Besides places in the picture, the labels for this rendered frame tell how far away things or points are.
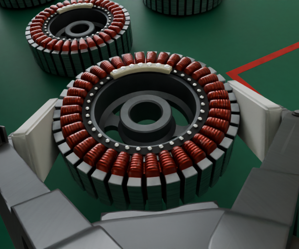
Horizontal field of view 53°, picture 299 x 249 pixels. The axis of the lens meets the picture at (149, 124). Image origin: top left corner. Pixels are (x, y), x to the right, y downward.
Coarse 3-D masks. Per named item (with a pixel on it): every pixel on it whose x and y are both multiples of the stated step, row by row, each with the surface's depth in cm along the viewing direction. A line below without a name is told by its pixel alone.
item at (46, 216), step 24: (0, 144) 13; (0, 168) 11; (24, 168) 11; (0, 192) 9; (24, 192) 9; (48, 192) 8; (24, 216) 7; (48, 216) 7; (72, 216) 7; (24, 240) 7; (48, 240) 6; (72, 240) 6; (96, 240) 6
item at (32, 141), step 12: (48, 108) 18; (36, 120) 15; (48, 120) 17; (24, 132) 13; (36, 132) 15; (48, 132) 17; (24, 144) 14; (36, 144) 14; (48, 144) 16; (24, 156) 14; (36, 156) 14; (48, 156) 16; (36, 168) 14; (48, 168) 16
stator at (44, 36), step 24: (72, 0) 35; (96, 0) 35; (48, 24) 32; (72, 24) 33; (96, 24) 35; (120, 24) 31; (48, 48) 29; (72, 48) 29; (96, 48) 29; (120, 48) 31; (48, 72) 31; (72, 72) 30
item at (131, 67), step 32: (128, 64) 20; (160, 64) 20; (192, 64) 20; (64, 96) 19; (96, 96) 19; (128, 96) 21; (160, 96) 21; (192, 96) 19; (224, 96) 18; (64, 128) 17; (96, 128) 17; (128, 128) 18; (160, 128) 18; (192, 128) 17; (224, 128) 16; (64, 160) 17; (96, 160) 15; (128, 160) 15; (160, 160) 15; (192, 160) 15; (224, 160) 16; (96, 192) 17; (128, 192) 15; (160, 192) 15; (192, 192) 16
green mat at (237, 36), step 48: (240, 0) 40; (288, 0) 39; (0, 48) 36; (144, 48) 34; (192, 48) 33; (240, 48) 33; (0, 96) 30; (48, 96) 30; (288, 96) 28; (240, 144) 24; (0, 240) 20
